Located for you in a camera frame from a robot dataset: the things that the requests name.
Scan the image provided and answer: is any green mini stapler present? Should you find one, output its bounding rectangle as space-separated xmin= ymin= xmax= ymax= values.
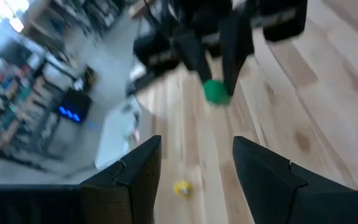
xmin=202 ymin=79 xmax=232 ymax=106

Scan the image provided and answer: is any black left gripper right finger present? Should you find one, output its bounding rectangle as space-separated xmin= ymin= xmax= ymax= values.
xmin=232 ymin=135 xmax=356 ymax=224

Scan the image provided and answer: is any yellow mini stapler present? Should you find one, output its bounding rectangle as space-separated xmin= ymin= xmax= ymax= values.
xmin=172 ymin=179 xmax=194 ymax=199

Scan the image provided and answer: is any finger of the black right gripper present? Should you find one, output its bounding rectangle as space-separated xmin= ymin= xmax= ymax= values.
xmin=172 ymin=27 xmax=214 ymax=85
xmin=218 ymin=11 xmax=255 ymax=96

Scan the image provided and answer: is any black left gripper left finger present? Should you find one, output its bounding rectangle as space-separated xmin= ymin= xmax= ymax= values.
xmin=79 ymin=134 xmax=163 ymax=224

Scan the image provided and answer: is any black aluminium table frame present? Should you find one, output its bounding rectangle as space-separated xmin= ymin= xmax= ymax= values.
xmin=125 ymin=70 xmax=158 ymax=97

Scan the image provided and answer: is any white plastic bin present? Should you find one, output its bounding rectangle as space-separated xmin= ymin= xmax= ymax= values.
xmin=93 ymin=95 xmax=143 ymax=170

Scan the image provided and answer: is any black device with blue lights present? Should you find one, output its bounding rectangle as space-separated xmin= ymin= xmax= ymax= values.
xmin=57 ymin=88 xmax=93 ymax=125

